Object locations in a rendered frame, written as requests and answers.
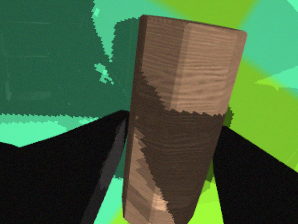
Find wooden-handled metal pick tool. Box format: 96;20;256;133
121;15;247;224

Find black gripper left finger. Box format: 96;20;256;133
0;109;129;224

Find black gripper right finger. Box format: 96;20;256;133
212;125;298;224

